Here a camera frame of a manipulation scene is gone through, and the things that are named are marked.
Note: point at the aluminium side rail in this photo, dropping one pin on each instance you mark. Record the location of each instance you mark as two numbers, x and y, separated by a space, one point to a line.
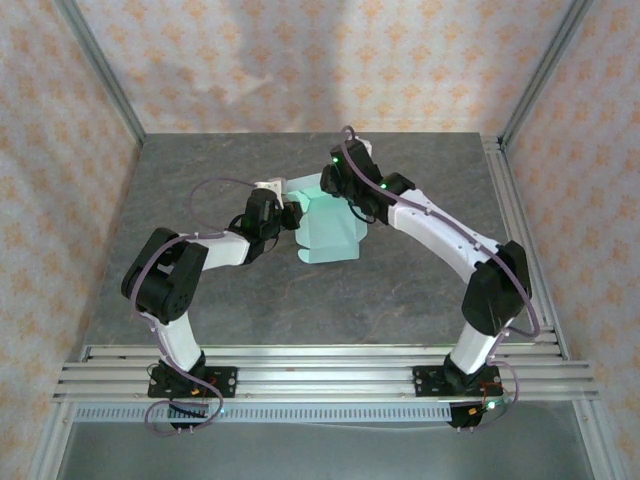
520 240

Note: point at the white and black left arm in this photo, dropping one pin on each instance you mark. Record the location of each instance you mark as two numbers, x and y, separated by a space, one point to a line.
175 340

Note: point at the mint green cloth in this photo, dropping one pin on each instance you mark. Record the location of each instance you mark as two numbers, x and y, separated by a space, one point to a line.
325 235

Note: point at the aluminium mounting rails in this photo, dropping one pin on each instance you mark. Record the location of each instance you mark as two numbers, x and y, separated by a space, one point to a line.
325 380

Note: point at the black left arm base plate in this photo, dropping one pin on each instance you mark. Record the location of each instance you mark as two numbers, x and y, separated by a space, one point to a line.
225 382

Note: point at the aluminium frame post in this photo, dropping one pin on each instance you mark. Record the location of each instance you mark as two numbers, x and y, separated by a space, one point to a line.
540 75
107 75

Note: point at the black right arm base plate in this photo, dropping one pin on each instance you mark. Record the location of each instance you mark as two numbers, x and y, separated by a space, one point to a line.
425 382

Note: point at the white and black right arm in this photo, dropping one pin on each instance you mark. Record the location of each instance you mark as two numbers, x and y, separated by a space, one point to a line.
440 235

